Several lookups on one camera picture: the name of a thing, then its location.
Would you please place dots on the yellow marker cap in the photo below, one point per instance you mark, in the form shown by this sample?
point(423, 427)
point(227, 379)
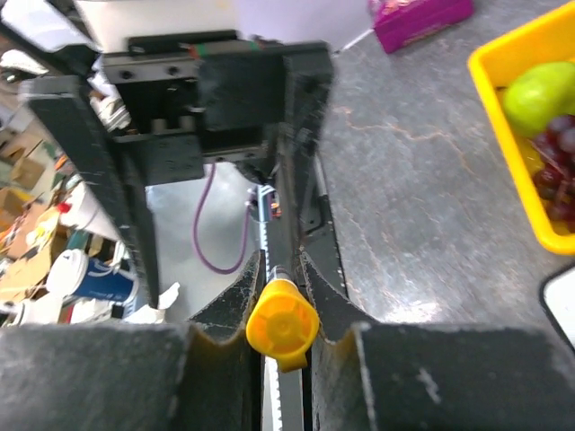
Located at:
point(283, 325)

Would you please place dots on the green pear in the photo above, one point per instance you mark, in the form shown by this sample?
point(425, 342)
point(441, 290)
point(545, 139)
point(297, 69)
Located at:
point(542, 93)

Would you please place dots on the yellow plastic tray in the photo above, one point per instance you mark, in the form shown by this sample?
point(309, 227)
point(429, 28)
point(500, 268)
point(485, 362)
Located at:
point(549, 37)

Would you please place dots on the purple snack bag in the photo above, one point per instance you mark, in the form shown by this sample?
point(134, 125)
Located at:
point(397, 24)

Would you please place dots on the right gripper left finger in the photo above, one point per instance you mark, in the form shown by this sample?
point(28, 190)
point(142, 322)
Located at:
point(200, 374)

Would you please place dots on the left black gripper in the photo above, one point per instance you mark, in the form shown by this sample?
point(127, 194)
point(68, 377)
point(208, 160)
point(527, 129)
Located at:
point(192, 98)

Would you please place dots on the white whiteboard marker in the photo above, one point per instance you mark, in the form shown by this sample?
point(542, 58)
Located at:
point(279, 272)

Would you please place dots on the small whiteboard black frame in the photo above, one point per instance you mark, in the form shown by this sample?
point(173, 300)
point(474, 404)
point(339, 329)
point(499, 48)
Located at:
point(556, 296)

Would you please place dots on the white slotted cable duct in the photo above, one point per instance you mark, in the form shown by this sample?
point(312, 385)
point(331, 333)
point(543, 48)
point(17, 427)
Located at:
point(282, 391)

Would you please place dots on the dark red grapes bunch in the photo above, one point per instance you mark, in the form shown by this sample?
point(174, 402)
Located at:
point(554, 182)

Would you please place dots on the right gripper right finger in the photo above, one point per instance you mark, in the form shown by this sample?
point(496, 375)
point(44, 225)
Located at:
point(369, 375)

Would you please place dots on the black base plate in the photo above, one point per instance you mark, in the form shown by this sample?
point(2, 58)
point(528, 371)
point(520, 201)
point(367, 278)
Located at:
point(321, 241)

